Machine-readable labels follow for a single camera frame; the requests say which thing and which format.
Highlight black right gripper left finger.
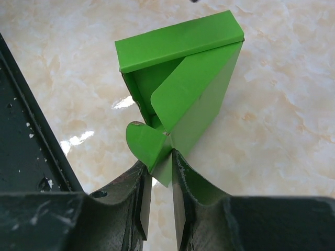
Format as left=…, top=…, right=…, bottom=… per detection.
left=1, top=162, right=152, bottom=250

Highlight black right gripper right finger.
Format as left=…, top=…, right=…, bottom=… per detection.
left=172, top=150, right=334, bottom=250

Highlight green paper box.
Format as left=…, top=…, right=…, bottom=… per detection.
left=115, top=10, right=244, bottom=186

